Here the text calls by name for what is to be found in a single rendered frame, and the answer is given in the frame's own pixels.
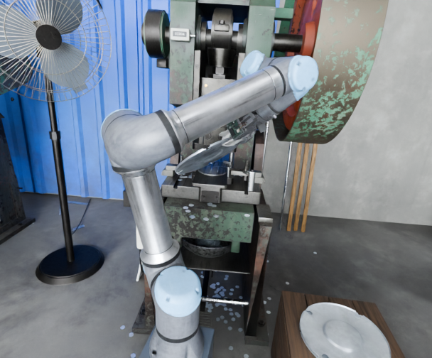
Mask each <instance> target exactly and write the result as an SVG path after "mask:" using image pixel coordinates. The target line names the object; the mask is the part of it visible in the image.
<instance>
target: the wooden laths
mask: <svg viewBox="0 0 432 358"><path fill-rule="evenodd" d="M292 143H293V142H290V146H289V152H288V163H287V169H286V179H285V185H284V191H283V202H282V208H281V219H280V224H279V230H281V227H282V221H283V215H284V205H285V199H286V188H287V182H288V172H289V166H290V159H291V149H292ZM302 144H303V143H298V147H297V153H296V163H295V169H294V174H293V185H292V191H291V201H290V206H289V212H288V222H287V228H286V231H291V223H292V217H293V207H294V202H295V196H296V186H297V180H298V171H299V165H300V159H301V149H302ZM309 146H310V144H309V143H305V148H304V154H303V163H302V169H301V179H300V184H299V189H298V199H297V205H296V215H295V220H294V226H293V230H294V231H298V221H299V215H300V210H301V200H302V195H303V186H304V180H305V175H306V166H307V160H308V151H309ZM317 148H318V145H317V144H315V143H314V144H313V150H312V156H311V161H310V170H309V175H308V184H307V190H306V199H305V205H304V210H303V219H302V224H301V232H305V229H306V220H307V215H308V206H309V201H310V196H311V187H312V182H313V173H314V168H315V158H316V153H317Z"/></svg>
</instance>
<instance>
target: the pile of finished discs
mask: <svg viewBox="0 0 432 358"><path fill-rule="evenodd" d="M299 327H300V333H301V337H302V339H303V341H304V343H305V344H306V346H307V348H308V349H309V350H310V351H311V353H312V354H313V355H314V356H315V357H316V358H391V350H390V346H389V343H388V342H387V339H386V337H385V336H384V335H383V333H382V332H381V330H380V329H379V328H378V327H377V326H376V325H375V324H374V323H373V322H372V321H371V320H369V319H368V318H366V317H365V316H361V315H358V313H356V310H353V309H351V308H349V307H346V306H344V305H340V304H336V303H316V304H313V305H310V306H308V308H307V309H306V310H305V311H303V312H302V314H301V319H300V323H299Z"/></svg>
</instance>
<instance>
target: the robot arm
mask: <svg viewBox="0 0 432 358"><path fill-rule="evenodd" d="M240 73H241V75H242V77H243V78H241V79H239V80H237V81H234V82H232V83H230V84H228V85H225V86H224V87H221V88H219V89H216V90H215V91H213V92H210V93H208V94H206V95H203V96H201V97H199V98H197V99H194V100H193V101H191V102H188V103H186V104H184V105H182V106H179V107H177V108H175V109H172V110H170V111H169V112H168V111H166V110H164V109H160V110H158V111H156V112H154V113H151V114H147V115H143V114H141V113H140V112H138V111H135V110H133V109H118V110H116V111H114V112H112V113H111V114H109V115H108V116H107V117H106V118H105V120H104V121H103V123H102V126H101V137H102V140H103V142H104V147H105V150H106V152H107V155H108V156H109V161H110V163H111V166H112V170H113V171H114V172H115V173H118V174H120V175H121V178H122V180H123V183H124V187H125V190H126V194H127V197H128V199H129V204H130V206H131V211H132V213H133V216H134V220H135V223H136V226H137V229H138V232H139V236H140V239H141V243H142V246H143V249H142V250H141V253H140V257H141V262H142V264H143V268H144V273H145V274H146V277H147V281H148V284H149V288H150V290H151V295H152V297H153V301H154V305H155V309H156V328H155V330H154V331H153V334H152V337H151V340H150V344H149V354H150V358H202V356H203V352H204V338H203V334H202V332H201V329H200V326H199V319H200V300H201V296H202V290H201V285H200V279H199V278H198V276H197V274H196V273H195V272H194V271H192V270H191V269H189V270H188V269H187V267H185V264H184V262H183V257H182V254H181V250H180V245H179V243H178V242H177V241H176V240H175V239H173V238H172V235H171V230H170V227H169V223H168V218H167V215H166V210H165V207H164V203H163V198H162V195H161V190H160V187H159V184H158V178H157V175H156V170H155V166H156V164H157V163H160V162H161V161H164V160H166V159H168V158H170V157H172V156H174V155H176V154H178V153H180V152H182V151H183V148H184V145H186V144H187V143H190V142H191V141H194V140H196V139H198V138H200V137H201V136H204V135H205V134H208V133H210V132H211V131H214V130H215V129H218V128H220V127H221V126H224V125H226V126H227V130H226V131H223V132H221V133H220V134H219V136H222V140H223V139H228V138H229V137H232V139H230V140H229V141H226V142H225V143H223V146H234V145H239V144H243V143H246V142H248V141H249V140H250V139H252V135H253V134H255V133H256V130H257V129H258V130H259V131H260V133H262V132H264V131H266V122H268V121H269V120H271V119H273V118H277V115H278V114H280V113H281V112H282V111H283V110H285V109H286V108H288V107H289V106H291V105H292V104H293V103H294V102H296V101H298V100H299V99H300V98H301V97H303V96H304V95H305V94H306V93H307V92H308V91H309V90H310V89H311V88H312V87H313V86H314V84H315V83H316V81H317V79H318V65H317V63H316V61H315V60H314V59H313V58H312V57H309V56H302V55H296V56H291V57H278V58H268V57H266V56H265V54H262V53H261V52H259V51H258V50H254V51H252V52H251V53H250V54H248V56H247V57H246V58H245V59H244V61H243V63H242V65H241V68H240Z"/></svg>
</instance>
